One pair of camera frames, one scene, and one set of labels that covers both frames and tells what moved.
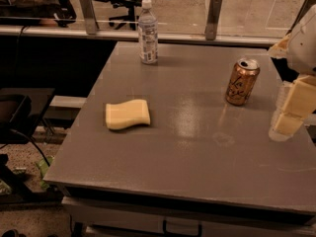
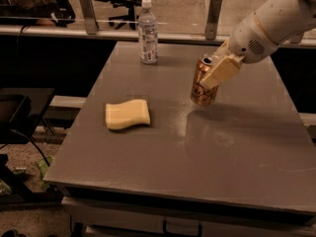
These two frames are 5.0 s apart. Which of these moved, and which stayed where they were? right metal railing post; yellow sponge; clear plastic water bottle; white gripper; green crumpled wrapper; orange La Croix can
Moved: white gripper; orange La Croix can
Stayed: yellow sponge; clear plastic water bottle; right metal railing post; green crumpled wrapper
